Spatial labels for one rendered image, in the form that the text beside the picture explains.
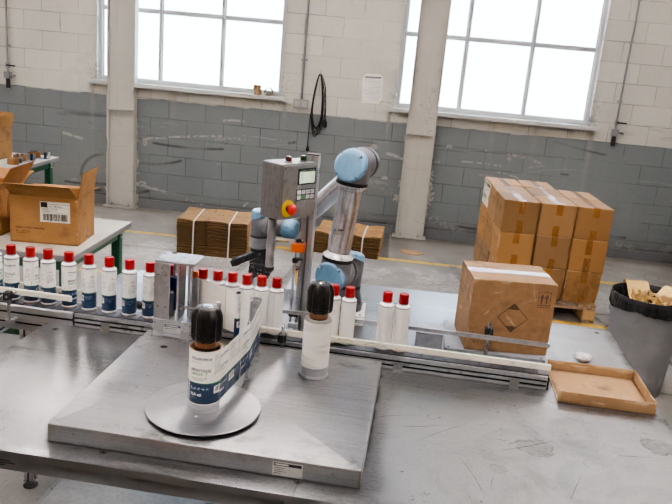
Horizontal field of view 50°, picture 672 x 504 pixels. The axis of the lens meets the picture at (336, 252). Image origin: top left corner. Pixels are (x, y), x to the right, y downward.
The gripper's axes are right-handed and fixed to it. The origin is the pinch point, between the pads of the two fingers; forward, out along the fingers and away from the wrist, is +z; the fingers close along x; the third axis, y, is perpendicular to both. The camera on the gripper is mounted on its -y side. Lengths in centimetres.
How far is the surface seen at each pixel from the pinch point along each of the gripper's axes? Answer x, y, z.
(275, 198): -38, 13, -48
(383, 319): -43, 53, -11
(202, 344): -101, 6, -20
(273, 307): -40.5, 15.3, -10.5
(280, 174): -39, 14, -56
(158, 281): -52, -21, -19
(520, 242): 275, 155, 30
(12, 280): -36, -80, -8
